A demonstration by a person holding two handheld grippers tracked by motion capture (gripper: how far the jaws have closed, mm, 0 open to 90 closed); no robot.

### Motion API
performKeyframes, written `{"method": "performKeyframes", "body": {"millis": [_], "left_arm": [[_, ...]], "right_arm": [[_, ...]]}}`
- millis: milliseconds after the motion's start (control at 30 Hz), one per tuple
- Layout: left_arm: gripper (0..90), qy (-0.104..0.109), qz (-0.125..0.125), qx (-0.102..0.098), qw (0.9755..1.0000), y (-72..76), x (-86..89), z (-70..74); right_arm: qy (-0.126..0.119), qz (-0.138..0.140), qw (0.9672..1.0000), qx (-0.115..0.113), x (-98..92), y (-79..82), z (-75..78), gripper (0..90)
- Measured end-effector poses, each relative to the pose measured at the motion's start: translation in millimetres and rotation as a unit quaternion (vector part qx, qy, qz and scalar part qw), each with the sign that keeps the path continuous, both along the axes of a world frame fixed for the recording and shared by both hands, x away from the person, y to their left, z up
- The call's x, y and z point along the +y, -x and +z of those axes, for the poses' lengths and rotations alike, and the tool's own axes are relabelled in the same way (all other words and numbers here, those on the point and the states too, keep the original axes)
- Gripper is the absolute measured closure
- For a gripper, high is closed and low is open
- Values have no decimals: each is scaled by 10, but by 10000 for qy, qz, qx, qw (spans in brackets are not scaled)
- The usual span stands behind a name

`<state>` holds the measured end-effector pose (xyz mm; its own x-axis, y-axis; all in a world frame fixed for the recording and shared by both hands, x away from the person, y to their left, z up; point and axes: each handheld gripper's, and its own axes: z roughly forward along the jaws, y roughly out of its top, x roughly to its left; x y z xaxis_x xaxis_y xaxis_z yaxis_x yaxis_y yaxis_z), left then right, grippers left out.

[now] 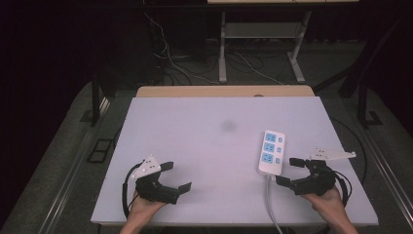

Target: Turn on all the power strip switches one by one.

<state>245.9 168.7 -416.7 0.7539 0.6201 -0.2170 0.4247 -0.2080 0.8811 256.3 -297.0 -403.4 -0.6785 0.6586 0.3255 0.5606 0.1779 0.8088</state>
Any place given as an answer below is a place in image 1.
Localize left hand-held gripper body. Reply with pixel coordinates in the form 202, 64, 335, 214
131, 155, 180, 206

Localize white metal-legged table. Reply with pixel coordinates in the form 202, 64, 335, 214
206, 0, 359, 84

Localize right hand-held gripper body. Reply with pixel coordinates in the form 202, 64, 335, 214
291, 147, 357, 197

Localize person's right hand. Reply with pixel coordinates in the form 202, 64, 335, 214
301, 186, 346, 226

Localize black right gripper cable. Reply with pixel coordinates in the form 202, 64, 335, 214
333, 170, 354, 208

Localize white floor cable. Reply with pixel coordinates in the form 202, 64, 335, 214
143, 12, 222, 86
233, 51, 284, 86

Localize person's left hand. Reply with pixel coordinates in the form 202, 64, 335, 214
129, 190, 168, 225

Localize white foam board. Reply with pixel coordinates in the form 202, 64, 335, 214
90, 96, 380, 227

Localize wooden table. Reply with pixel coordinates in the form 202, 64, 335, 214
135, 85, 316, 98

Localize metal floor rail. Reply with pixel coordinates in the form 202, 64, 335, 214
353, 122, 413, 225
38, 97, 112, 234

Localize black rectangular floor frame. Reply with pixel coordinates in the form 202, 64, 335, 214
86, 138, 115, 164

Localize white power strip cable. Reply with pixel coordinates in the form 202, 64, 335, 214
264, 175, 284, 234

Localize black metal stand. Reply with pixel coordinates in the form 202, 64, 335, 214
356, 82, 385, 130
90, 66, 113, 129

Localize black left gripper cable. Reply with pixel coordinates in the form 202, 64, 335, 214
121, 161, 144, 219

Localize white power strip blue sockets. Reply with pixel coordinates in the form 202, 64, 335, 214
257, 130, 287, 176

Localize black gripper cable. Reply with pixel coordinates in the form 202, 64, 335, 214
333, 170, 354, 208
121, 161, 144, 219

